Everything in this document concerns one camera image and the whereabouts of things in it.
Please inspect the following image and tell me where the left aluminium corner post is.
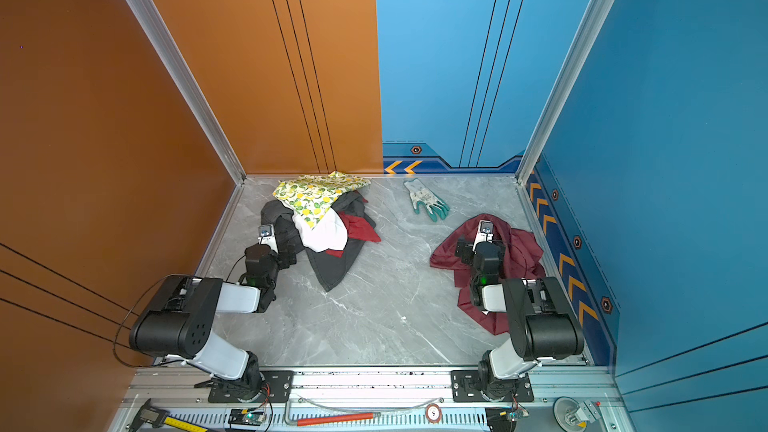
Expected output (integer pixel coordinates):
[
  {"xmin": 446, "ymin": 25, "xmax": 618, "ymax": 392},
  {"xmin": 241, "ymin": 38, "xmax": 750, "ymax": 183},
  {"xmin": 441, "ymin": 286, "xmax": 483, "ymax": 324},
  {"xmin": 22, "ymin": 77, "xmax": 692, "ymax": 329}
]
[{"xmin": 125, "ymin": 0, "xmax": 247, "ymax": 187}]

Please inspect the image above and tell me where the dark grey cloth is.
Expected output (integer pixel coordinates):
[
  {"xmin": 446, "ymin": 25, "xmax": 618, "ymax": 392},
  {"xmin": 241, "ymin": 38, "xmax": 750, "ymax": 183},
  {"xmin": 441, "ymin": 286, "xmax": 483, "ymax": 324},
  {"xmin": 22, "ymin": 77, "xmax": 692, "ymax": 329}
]
[{"xmin": 261, "ymin": 191, "xmax": 376, "ymax": 292}]

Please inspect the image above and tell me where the red handled hex key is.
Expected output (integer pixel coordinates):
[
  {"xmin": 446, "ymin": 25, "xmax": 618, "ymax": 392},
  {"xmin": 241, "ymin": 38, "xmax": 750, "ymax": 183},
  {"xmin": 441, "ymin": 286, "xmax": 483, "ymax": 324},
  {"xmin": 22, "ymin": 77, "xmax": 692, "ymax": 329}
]
[{"xmin": 283, "ymin": 402, "xmax": 382, "ymax": 427}]

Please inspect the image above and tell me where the yellow lemon print cloth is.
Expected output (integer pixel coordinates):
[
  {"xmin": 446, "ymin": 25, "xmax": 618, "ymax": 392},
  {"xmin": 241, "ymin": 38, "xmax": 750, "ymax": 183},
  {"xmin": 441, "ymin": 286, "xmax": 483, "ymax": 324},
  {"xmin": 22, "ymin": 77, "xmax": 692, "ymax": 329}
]
[{"xmin": 272, "ymin": 171, "xmax": 370, "ymax": 229}]

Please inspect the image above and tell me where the silver caster wheel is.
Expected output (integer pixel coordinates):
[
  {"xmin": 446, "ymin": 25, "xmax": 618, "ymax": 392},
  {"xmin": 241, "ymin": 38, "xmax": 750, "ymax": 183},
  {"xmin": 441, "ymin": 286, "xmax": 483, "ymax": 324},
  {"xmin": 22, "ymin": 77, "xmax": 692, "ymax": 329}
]
[{"xmin": 553, "ymin": 397, "xmax": 604, "ymax": 432}]

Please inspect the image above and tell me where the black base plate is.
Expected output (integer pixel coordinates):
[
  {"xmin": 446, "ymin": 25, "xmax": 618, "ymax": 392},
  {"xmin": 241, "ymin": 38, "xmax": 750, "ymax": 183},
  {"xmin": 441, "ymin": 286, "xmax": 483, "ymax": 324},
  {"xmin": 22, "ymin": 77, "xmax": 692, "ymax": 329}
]
[
  {"xmin": 208, "ymin": 369, "xmax": 294, "ymax": 405},
  {"xmin": 450, "ymin": 370, "xmax": 535, "ymax": 403}
]

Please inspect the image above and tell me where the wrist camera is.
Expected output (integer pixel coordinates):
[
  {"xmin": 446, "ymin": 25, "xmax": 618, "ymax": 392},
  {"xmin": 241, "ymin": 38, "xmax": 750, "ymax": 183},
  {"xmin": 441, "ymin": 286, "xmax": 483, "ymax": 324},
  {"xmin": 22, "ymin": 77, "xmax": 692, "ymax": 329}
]
[
  {"xmin": 257, "ymin": 224, "xmax": 279, "ymax": 253},
  {"xmin": 472, "ymin": 220, "xmax": 494, "ymax": 250}
]

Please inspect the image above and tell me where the right small circuit board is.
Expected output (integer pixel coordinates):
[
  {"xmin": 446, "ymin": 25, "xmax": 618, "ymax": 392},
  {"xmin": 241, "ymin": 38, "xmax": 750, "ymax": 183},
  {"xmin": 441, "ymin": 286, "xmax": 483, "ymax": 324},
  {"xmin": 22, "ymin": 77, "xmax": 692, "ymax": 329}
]
[{"xmin": 500, "ymin": 403, "xmax": 530, "ymax": 422}]

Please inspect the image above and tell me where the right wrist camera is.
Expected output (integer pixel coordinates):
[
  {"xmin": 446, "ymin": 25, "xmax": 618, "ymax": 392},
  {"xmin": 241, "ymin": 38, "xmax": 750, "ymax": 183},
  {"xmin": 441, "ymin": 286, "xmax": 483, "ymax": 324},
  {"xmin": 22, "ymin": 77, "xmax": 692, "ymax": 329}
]
[{"xmin": 472, "ymin": 220, "xmax": 494, "ymax": 250}]

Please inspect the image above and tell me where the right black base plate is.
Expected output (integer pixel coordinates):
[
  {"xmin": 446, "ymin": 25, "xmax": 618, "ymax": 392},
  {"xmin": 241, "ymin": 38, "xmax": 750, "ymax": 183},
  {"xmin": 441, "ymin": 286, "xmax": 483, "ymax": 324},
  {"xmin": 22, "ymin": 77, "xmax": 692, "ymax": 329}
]
[{"xmin": 450, "ymin": 370, "xmax": 535, "ymax": 403}]

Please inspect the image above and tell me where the aluminium corner post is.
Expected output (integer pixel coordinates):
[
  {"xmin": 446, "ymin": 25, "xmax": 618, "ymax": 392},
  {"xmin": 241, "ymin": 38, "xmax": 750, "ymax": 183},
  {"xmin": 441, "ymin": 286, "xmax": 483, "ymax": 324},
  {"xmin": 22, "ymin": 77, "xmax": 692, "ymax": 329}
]
[
  {"xmin": 125, "ymin": 0, "xmax": 247, "ymax": 187},
  {"xmin": 515, "ymin": 0, "xmax": 615, "ymax": 186}
]

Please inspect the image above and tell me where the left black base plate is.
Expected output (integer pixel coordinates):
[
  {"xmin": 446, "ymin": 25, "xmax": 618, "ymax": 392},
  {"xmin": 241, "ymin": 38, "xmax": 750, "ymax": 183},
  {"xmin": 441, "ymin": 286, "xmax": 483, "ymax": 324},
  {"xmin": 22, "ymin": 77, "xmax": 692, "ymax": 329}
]
[{"xmin": 208, "ymin": 369, "xmax": 294, "ymax": 405}]

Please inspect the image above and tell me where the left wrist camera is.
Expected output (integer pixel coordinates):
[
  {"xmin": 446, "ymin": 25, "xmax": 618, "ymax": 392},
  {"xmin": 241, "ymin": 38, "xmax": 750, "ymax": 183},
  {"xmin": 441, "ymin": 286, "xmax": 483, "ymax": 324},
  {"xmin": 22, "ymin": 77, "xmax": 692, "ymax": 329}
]
[{"xmin": 257, "ymin": 224, "xmax": 279, "ymax": 253}]

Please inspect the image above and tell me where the round red white sticker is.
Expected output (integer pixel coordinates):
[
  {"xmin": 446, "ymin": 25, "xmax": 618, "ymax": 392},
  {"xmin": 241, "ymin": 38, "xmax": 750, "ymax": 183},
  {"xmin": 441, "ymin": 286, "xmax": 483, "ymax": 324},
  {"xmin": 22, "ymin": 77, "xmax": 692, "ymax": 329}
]
[{"xmin": 425, "ymin": 403, "xmax": 443, "ymax": 424}]

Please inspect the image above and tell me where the white cloth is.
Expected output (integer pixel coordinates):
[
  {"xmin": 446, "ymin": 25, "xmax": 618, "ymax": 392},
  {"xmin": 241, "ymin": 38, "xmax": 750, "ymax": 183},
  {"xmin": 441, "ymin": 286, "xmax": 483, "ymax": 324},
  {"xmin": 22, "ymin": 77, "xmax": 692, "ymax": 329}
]
[{"xmin": 292, "ymin": 208, "xmax": 348, "ymax": 253}]

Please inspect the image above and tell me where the aluminium front rail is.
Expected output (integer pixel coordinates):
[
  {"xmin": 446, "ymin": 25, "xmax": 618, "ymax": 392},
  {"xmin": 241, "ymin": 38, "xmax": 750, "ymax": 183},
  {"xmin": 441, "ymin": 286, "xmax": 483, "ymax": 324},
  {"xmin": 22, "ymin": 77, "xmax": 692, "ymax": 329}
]
[{"xmin": 109, "ymin": 365, "xmax": 634, "ymax": 431}]

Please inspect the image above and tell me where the red cloth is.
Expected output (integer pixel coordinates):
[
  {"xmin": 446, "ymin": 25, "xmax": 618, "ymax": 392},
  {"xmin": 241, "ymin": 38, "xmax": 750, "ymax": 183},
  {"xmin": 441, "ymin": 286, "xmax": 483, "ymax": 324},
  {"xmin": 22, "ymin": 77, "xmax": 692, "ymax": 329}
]
[{"xmin": 325, "ymin": 213, "xmax": 381, "ymax": 258}]

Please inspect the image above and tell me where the right aluminium corner post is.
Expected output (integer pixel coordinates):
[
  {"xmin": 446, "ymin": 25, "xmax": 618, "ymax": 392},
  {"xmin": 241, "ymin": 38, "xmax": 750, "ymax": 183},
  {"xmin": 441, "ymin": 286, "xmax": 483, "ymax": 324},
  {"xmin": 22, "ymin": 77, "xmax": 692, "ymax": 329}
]
[{"xmin": 515, "ymin": 0, "xmax": 615, "ymax": 186}]

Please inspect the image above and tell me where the white green work glove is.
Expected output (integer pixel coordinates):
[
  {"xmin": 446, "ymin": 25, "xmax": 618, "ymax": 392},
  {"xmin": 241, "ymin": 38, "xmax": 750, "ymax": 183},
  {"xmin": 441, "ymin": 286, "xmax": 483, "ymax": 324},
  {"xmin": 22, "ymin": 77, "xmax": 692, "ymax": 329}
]
[{"xmin": 404, "ymin": 179, "xmax": 450, "ymax": 222}]

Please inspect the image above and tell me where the small circuit board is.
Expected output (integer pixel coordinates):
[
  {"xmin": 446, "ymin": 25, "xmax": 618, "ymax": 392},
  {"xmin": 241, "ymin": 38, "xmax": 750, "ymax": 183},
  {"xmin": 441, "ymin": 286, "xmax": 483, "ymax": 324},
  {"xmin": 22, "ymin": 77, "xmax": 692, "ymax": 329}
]
[
  {"xmin": 226, "ymin": 408, "xmax": 268, "ymax": 430},
  {"xmin": 500, "ymin": 403, "xmax": 530, "ymax": 422}
]

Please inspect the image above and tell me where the maroon cloth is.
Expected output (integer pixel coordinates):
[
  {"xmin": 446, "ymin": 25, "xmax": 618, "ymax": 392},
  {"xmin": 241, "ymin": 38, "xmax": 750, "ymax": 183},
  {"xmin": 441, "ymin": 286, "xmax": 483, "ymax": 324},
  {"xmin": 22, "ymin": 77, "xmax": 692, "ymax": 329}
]
[{"xmin": 429, "ymin": 214, "xmax": 545, "ymax": 336}]

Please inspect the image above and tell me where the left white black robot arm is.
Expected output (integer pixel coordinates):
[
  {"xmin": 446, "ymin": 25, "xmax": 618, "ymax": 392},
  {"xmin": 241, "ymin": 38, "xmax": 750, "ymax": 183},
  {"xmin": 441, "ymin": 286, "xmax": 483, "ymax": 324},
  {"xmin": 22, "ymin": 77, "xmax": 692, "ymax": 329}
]
[{"xmin": 127, "ymin": 225, "xmax": 299, "ymax": 403}]

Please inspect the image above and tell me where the left small circuit board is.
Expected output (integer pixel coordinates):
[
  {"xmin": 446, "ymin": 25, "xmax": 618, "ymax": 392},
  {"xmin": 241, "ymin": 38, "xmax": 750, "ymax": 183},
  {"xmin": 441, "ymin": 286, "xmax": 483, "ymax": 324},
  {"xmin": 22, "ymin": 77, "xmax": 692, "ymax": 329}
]
[{"xmin": 226, "ymin": 408, "xmax": 268, "ymax": 430}]

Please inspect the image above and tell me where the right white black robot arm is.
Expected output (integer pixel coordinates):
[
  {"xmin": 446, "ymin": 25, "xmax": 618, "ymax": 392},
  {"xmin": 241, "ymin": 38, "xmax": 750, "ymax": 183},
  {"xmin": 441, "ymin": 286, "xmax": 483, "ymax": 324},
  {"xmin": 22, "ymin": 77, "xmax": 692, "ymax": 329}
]
[{"xmin": 455, "ymin": 238, "xmax": 585, "ymax": 401}]

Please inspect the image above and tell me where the black yellow digital caliper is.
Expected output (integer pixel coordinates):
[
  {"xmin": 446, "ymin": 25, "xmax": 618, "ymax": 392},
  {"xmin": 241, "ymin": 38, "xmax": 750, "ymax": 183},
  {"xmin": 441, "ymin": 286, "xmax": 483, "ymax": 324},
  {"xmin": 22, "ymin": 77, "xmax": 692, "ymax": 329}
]
[{"xmin": 126, "ymin": 399, "xmax": 209, "ymax": 432}]

